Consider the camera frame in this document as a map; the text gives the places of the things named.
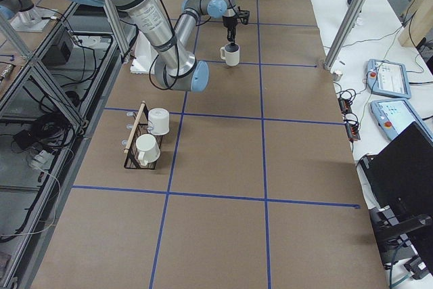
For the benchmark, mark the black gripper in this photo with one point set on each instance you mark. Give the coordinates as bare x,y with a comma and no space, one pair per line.
230,23

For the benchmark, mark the white mug dark interior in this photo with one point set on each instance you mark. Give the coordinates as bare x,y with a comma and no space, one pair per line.
230,54

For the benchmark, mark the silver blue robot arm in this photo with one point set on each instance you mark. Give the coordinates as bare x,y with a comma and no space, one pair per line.
176,68

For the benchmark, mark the white upside-down mug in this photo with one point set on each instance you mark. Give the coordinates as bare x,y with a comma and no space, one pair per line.
158,121

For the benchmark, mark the teach pendant far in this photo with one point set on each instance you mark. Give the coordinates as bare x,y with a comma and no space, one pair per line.
388,79

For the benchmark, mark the teach pendant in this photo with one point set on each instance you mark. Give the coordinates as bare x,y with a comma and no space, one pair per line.
388,79
395,115

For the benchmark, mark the teach pendant near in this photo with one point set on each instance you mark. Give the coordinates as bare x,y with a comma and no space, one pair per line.
395,115

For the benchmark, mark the black laptop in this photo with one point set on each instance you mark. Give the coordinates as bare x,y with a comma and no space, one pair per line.
400,177

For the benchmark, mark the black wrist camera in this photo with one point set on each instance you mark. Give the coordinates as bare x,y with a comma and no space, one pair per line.
243,16

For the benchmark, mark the white camera pedestal column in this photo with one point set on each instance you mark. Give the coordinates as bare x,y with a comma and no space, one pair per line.
144,56

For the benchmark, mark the white mug with handle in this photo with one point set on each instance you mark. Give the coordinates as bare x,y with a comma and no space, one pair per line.
148,149

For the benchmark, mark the aluminium frame post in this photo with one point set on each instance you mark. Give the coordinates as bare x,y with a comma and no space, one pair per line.
342,33

